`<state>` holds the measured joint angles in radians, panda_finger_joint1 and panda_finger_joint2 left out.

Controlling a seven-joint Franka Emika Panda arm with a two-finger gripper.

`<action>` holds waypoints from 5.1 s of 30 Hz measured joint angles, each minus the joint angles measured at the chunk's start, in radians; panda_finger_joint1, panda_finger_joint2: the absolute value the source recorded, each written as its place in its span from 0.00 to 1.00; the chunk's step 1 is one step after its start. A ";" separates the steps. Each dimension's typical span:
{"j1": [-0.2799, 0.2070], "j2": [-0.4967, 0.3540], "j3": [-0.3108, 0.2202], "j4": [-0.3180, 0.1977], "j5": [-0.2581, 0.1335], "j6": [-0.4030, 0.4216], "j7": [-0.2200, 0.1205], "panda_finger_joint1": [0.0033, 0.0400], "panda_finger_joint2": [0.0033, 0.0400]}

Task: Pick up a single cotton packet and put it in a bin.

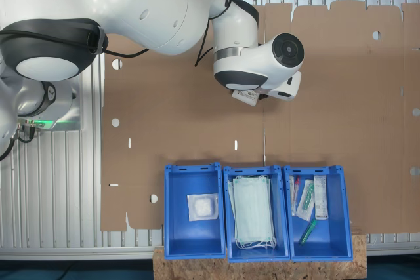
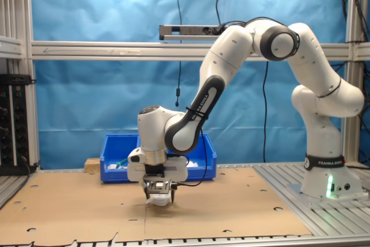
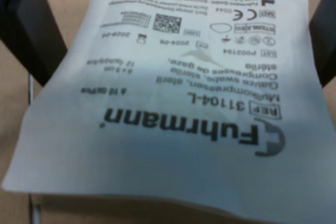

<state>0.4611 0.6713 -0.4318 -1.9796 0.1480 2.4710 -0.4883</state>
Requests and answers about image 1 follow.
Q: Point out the white printed cotton packet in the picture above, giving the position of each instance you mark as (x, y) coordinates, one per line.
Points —
(245, 97)

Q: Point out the clear bag of white cotton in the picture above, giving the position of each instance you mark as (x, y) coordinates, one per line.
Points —
(202, 208)

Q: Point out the blue bin with cotton bag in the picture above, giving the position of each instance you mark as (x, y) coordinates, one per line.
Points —
(195, 237)

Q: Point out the brown cardboard sheet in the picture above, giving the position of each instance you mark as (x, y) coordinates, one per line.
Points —
(344, 112)
(180, 129)

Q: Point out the red-capped tube in clear packet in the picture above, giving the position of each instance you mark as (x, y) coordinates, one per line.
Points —
(296, 191)

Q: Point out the pale green face mask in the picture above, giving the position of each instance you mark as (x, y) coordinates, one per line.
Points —
(252, 208)
(231, 199)

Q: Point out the green syringe in clear packet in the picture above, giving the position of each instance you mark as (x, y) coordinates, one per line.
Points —
(306, 199)

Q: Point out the long white printed packet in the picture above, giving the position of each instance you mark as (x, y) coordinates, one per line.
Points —
(321, 198)

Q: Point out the loose green tube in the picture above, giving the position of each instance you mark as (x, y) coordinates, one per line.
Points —
(308, 231)

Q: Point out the blue bin with tube packets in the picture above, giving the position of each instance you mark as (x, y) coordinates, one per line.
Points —
(331, 237)

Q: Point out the blue bin with face masks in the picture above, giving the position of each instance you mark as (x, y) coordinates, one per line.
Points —
(280, 250)

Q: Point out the wooden chipboard slab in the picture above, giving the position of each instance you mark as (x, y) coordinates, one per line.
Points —
(262, 270)

